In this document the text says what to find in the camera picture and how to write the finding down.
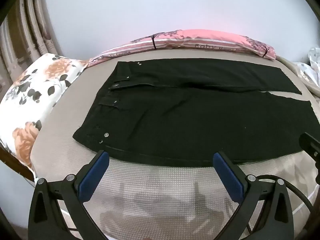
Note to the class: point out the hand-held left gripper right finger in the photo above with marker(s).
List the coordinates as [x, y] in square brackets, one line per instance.
[228, 177]

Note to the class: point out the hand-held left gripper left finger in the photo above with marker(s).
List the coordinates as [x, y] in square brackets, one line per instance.
[93, 177]

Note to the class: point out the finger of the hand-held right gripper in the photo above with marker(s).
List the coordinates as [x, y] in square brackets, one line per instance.
[310, 143]

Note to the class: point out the black pants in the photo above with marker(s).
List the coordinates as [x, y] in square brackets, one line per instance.
[175, 120]

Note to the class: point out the white dotted cloth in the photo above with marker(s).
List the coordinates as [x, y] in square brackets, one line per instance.
[313, 56]

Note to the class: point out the white floral pillow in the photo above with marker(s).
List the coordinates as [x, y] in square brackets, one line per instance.
[37, 87]

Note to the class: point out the pink striped pillow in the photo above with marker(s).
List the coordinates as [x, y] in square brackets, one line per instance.
[200, 38]

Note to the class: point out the beige striped curtain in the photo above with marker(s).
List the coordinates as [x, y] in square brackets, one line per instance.
[22, 37]

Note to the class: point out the wooden bed frame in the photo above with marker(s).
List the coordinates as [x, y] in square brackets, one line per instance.
[15, 162]

